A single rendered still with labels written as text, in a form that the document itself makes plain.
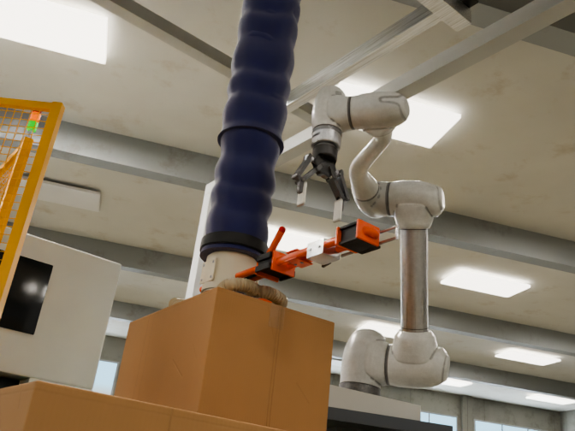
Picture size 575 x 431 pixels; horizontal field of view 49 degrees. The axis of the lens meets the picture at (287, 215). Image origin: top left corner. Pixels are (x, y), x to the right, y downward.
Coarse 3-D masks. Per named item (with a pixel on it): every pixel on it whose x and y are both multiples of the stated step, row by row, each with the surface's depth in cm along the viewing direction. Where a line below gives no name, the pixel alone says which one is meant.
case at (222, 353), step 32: (224, 288) 166; (160, 320) 189; (192, 320) 171; (224, 320) 163; (256, 320) 169; (288, 320) 175; (320, 320) 182; (128, 352) 202; (160, 352) 181; (192, 352) 165; (224, 352) 161; (256, 352) 166; (288, 352) 172; (320, 352) 178; (128, 384) 193; (160, 384) 174; (192, 384) 159; (224, 384) 158; (256, 384) 163; (288, 384) 169; (320, 384) 175; (224, 416) 155; (256, 416) 161; (288, 416) 166; (320, 416) 172
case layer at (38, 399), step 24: (24, 384) 76; (48, 384) 74; (0, 408) 80; (24, 408) 73; (48, 408) 73; (72, 408) 75; (96, 408) 77; (120, 408) 78; (144, 408) 80; (168, 408) 83
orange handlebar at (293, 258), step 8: (368, 232) 154; (376, 232) 154; (328, 240) 163; (296, 248) 174; (304, 248) 171; (336, 248) 166; (288, 256) 175; (296, 256) 173; (304, 256) 172; (280, 264) 180; (288, 264) 181; (296, 264) 176; (304, 264) 176; (240, 272) 194; (248, 272) 190; (256, 280) 196; (200, 288) 211
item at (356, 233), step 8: (352, 224) 157; (360, 224) 154; (368, 224) 156; (336, 232) 160; (344, 232) 159; (352, 232) 157; (360, 232) 153; (336, 240) 158; (344, 240) 157; (352, 240) 155; (360, 240) 154; (368, 240) 154; (376, 240) 156; (344, 248) 160; (352, 248) 159; (360, 248) 159; (368, 248) 158
